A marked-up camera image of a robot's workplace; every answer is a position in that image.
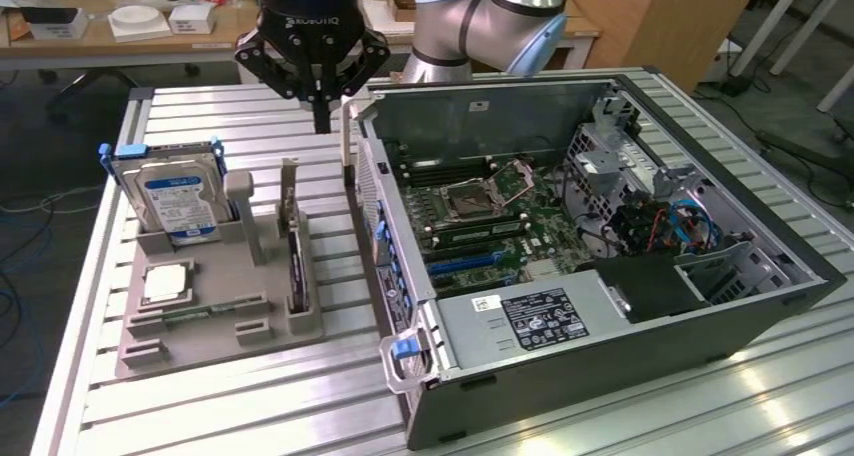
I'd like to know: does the green RAM stick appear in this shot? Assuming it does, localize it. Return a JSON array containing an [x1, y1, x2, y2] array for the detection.
[[159, 303, 249, 323], [433, 219, 526, 247]]

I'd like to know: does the hard disk in blue carrier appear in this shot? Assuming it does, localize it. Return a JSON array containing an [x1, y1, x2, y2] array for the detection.
[[98, 138, 229, 248]]

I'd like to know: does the metal socket cover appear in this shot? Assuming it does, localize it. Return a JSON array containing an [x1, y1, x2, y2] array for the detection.
[[490, 158, 540, 197]]

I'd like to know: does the green motherboard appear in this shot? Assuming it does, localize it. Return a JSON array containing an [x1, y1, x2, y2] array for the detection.
[[393, 140, 602, 297]]

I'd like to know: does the white cardboard box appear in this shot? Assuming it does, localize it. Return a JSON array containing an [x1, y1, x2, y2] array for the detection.
[[26, 18, 90, 41]]

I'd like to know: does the CPU socket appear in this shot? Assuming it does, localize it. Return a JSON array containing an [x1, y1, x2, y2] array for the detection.
[[445, 179, 509, 222]]

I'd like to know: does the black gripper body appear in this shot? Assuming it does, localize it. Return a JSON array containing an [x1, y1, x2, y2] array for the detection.
[[257, 0, 369, 100]]

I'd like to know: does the white labelled box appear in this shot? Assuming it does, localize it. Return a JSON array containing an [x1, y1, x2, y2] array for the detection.
[[167, 3, 217, 35]]

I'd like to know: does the black chair base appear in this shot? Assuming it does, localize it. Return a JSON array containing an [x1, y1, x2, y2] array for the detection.
[[46, 65, 139, 125]]

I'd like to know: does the silver disk bay bracket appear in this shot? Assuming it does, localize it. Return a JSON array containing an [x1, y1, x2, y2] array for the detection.
[[673, 238, 800, 305]]

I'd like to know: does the grey power supply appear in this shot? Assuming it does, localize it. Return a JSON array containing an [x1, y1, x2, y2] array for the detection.
[[426, 270, 636, 370]]

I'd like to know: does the grey parts rack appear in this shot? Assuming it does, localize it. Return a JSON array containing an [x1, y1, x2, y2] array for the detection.
[[117, 170, 329, 382]]

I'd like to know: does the open black PC case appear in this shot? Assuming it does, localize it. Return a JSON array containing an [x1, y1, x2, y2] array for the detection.
[[339, 65, 849, 452]]

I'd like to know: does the white table frame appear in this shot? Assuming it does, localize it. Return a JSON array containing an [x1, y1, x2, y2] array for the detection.
[[730, 0, 854, 112]]

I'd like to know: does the silver CPU chip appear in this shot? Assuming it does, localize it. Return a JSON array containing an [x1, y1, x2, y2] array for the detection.
[[143, 265, 189, 300]]

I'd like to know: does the wooden cabinet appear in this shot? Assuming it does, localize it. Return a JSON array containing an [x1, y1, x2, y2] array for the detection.
[[566, 0, 769, 85]]

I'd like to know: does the blue data wire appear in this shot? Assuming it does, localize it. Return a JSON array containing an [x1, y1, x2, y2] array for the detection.
[[666, 199, 726, 258]]

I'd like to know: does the black flat device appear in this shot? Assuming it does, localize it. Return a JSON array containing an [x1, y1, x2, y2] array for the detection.
[[18, 6, 81, 26]]

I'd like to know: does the white round moulded part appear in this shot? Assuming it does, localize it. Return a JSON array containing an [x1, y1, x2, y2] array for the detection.
[[106, 4, 177, 43]]

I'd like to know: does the black power brick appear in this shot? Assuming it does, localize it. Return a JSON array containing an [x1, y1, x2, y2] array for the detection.
[[718, 75, 756, 97]]

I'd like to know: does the graphics card with metal bracket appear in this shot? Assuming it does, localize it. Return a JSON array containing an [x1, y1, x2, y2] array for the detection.
[[275, 156, 317, 313]]

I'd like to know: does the blue expansion slot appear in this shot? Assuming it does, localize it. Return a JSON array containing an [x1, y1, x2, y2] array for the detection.
[[426, 249, 502, 277]]

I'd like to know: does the silver disk bay cage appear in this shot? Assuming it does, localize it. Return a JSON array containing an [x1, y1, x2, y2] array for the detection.
[[566, 120, 669, 232]]

